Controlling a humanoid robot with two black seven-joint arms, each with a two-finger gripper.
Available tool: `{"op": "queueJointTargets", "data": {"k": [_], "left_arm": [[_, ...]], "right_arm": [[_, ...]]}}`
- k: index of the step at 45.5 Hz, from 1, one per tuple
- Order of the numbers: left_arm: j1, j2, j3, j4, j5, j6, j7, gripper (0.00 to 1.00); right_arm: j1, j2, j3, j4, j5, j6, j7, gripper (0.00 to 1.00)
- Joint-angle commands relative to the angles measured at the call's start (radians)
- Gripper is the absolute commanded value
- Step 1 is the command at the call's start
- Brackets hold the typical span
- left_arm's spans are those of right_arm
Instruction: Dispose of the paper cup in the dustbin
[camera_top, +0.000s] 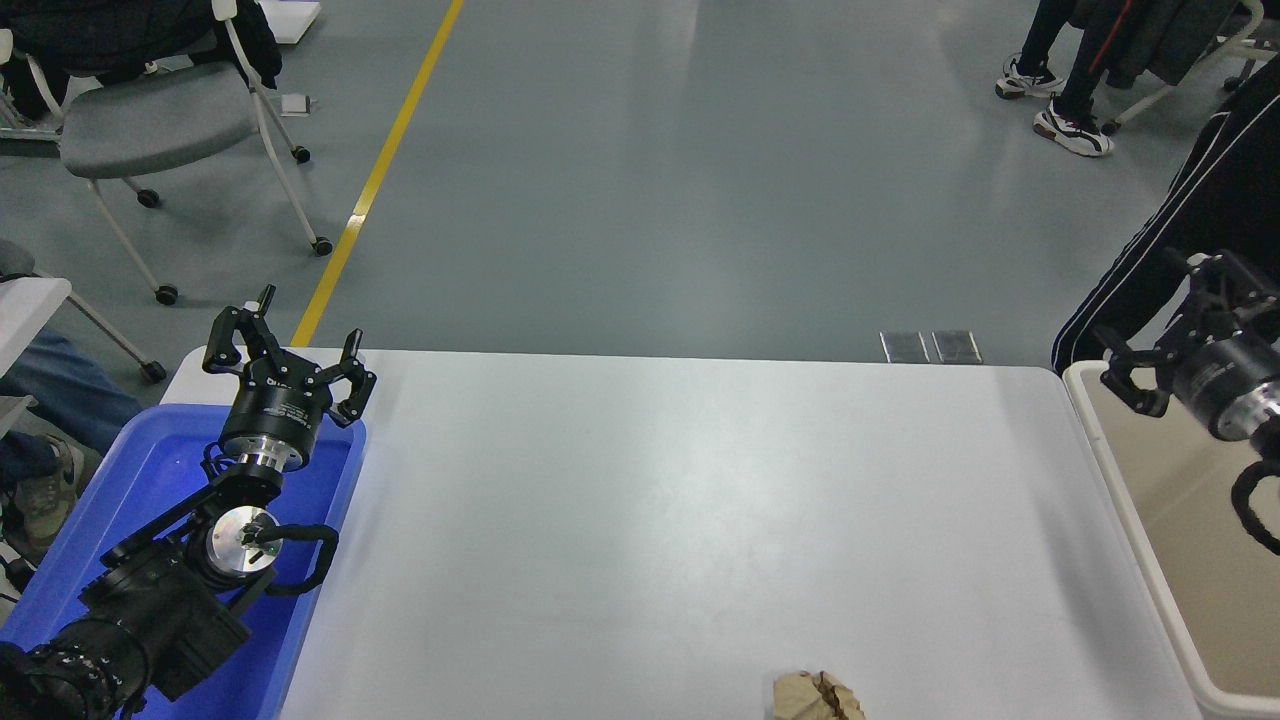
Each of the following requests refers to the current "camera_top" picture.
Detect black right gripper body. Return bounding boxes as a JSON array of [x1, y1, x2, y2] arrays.
[[1170, 335, 1280, 426]]

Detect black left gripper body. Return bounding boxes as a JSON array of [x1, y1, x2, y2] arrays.
[[220, 352, 334, 453]]

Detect crumpled tan paper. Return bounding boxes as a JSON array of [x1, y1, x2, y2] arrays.
[[772, 670, 866, 720]]

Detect standing person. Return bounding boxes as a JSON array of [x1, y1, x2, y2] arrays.
[[1050, 65, 1280, 376]]

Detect blue plastic tray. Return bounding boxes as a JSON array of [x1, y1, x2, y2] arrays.
[[0, 403, 367, 720]]

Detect grey chair with caster leg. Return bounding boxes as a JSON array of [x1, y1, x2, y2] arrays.
[[0, 240, 167, 385]]

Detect large pale bin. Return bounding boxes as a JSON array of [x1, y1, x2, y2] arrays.
[[1060, 360, 1280, 720]]

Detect white-framed chair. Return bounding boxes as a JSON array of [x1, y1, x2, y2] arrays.
[[1100, 0, 1280, 136]]

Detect white tablet board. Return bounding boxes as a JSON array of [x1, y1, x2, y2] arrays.
[[0, 278, 73, 376]]

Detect seated person with white shoes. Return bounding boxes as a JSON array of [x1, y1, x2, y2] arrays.
[[995, 0, 1136, 158]]

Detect dark grey hanging coat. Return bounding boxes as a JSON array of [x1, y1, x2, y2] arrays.
[[1105, 0, 1241, 91]]

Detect white flat box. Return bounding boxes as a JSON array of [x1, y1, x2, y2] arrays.
[[255, 0, 321, 47]]

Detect black jacket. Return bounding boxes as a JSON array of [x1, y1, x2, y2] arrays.
[[0, 0, 283, 123]]

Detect grey chair with white frame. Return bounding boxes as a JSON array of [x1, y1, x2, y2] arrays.
[[0, 0, 333, 307]]

